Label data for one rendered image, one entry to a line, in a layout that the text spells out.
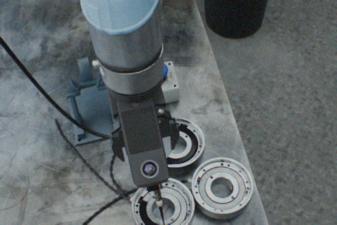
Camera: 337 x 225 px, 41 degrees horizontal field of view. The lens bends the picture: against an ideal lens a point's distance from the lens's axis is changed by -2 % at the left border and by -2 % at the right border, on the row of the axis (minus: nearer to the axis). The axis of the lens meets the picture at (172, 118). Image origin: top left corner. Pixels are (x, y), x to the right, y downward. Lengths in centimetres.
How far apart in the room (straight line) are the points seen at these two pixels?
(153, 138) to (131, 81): 9
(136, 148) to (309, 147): 134
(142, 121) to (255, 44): 160
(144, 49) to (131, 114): 11
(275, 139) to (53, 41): 105
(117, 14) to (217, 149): 49
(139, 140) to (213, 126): 36
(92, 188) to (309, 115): 124
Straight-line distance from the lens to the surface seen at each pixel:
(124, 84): 51
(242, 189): 80
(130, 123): 56
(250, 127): 185
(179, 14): 109
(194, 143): 84
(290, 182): 176
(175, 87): 89
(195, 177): 81
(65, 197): 85
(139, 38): 46
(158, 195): 73
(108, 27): 44
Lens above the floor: 156
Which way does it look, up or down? 57 degrees down
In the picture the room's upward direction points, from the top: 4 degrees counter-clockwise
